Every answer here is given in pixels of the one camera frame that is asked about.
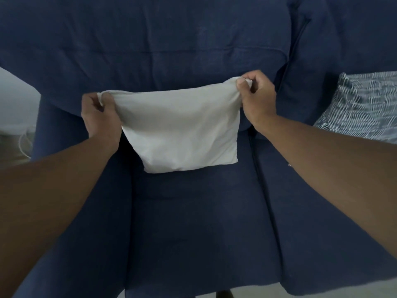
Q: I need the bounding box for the white pillow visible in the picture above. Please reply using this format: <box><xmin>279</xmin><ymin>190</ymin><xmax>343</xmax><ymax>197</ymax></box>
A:
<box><xmin>97</xmin><ymin>76</ymin><xmax>253</xmax><ymax>174</ymax></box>

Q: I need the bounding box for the person's left forearm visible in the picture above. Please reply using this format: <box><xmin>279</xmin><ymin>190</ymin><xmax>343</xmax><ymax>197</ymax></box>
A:
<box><xmin>0</xmin><ymin>135</ymin><xmax>120</xmax><ymax>298</ymax></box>

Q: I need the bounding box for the white cable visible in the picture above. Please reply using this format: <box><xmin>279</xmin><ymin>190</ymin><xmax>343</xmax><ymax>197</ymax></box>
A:
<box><xmin>17</xmin><ymin>131</ymin><xmax>33</xmax><ymax>159</ymax></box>

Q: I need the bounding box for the person's right forearm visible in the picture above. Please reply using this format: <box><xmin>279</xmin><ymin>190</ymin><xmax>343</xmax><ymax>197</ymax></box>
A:
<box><xmin>253</xmin><ymin>114</ymin><xmax>397</xmax><ymax>259</ymax></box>

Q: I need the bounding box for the person's left hand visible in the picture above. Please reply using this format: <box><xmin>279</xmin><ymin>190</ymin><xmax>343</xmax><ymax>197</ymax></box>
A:
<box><xmin>81</xmin><ymin>92</ymin><xmax>122</xmax><ymax>150</ymax></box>

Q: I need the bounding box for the person's right hand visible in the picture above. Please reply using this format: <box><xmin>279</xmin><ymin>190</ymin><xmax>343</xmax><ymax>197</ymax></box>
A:
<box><xmin>236</xmin><ymin>70</ymin><xmax>277</xmax><ymax>129</ymax></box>

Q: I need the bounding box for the blue white patterned cushion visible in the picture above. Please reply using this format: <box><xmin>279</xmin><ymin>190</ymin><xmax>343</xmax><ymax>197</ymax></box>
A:
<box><xmin>313</xmin><ymin>71</ymin><xmax>397</xmax><ymax>143</ymax></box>

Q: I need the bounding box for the dark blue fabric sofa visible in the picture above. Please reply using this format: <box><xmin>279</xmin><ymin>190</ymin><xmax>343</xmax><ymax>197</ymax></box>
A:
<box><xmin>0</xmin><ymin>0</ymin><xmax>397</xmax><ymax>298</ymax></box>

